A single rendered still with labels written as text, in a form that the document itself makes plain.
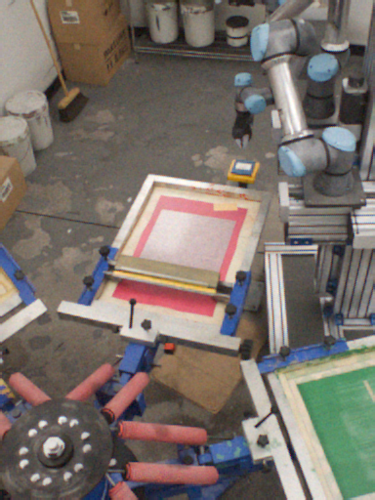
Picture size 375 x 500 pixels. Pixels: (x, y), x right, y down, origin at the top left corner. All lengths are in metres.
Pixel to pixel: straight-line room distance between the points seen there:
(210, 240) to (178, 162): 1.99
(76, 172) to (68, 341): 1.52
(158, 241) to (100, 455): 1.14
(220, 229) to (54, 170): 2.26
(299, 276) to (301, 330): 0.36
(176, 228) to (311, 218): 0.59
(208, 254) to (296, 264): 1.06
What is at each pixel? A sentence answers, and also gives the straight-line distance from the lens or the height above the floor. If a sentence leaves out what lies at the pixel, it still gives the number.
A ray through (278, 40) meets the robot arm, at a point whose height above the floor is 1.76.
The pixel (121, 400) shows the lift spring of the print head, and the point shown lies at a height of 1.19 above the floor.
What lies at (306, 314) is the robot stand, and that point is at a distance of 3.14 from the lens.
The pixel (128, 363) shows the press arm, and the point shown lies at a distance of 2.01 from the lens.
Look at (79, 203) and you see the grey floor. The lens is 4.18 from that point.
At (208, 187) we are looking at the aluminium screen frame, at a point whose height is 0.99.
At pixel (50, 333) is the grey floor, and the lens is 3.47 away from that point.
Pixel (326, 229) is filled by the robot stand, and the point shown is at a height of 1.08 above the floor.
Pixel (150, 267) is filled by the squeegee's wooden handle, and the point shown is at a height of 1.06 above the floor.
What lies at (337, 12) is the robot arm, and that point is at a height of 1.65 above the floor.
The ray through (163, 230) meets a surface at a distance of 2.51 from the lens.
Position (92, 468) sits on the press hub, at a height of 1.31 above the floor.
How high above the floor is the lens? 2.73
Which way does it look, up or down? 47 degrees down
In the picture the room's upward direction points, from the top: 6 degrees counter-clockwise
